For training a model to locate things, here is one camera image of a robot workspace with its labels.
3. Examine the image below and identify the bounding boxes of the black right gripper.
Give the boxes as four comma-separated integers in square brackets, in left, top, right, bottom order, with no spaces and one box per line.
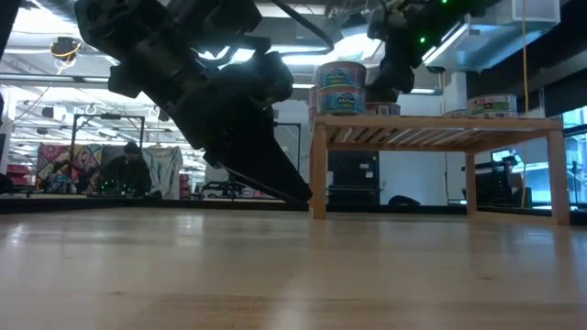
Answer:
[365,0,464,104]

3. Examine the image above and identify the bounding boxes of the bright window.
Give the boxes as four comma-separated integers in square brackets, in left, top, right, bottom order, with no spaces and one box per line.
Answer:
[561,105,587,205]

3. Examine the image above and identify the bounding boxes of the pink storage bins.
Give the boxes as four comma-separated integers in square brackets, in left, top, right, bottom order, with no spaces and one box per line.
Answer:
[5,163,33,187]

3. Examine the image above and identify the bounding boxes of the black hanging camera yellow cable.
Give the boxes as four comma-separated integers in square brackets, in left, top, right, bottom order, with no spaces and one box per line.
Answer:
[49,36,83,71]

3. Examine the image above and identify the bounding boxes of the black rounded bag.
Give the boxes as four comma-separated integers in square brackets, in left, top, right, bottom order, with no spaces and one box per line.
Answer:
[387,194,421,207]

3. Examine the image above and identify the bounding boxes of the black desk equipment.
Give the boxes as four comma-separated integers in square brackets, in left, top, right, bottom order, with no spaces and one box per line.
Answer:
[474,154,534,208]

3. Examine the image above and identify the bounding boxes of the long ceiling light tube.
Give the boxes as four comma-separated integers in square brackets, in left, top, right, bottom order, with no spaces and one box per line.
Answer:
[0,74,111,88]
[293,82,437,95]

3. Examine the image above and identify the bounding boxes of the wooden slatted shelf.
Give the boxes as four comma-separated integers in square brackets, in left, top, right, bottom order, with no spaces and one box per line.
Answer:
[309,114,570,226]

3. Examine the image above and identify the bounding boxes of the black metal stand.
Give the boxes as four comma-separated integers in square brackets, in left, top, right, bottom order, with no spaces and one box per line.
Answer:
[68,113,147,192]

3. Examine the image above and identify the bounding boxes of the black cabinet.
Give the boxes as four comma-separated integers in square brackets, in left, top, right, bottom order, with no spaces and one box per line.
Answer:
[327,149,381,205]

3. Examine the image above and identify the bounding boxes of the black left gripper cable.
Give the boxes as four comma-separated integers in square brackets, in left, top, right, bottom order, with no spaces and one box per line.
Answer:
[270,0,336,55]

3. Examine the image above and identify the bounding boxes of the person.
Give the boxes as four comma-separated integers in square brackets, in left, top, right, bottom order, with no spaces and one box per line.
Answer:
[98,141,152,197]

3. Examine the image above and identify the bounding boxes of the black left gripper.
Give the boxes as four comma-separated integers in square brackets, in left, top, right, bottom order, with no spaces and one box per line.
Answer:
[176,52,313,203]

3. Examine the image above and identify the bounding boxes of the colourful patterned cloth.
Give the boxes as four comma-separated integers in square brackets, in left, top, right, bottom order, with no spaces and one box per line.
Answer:
[36,143,105,193]

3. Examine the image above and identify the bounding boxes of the white hanging cloth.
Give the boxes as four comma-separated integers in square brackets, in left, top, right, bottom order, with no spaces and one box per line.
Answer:
[145,146,184,199]

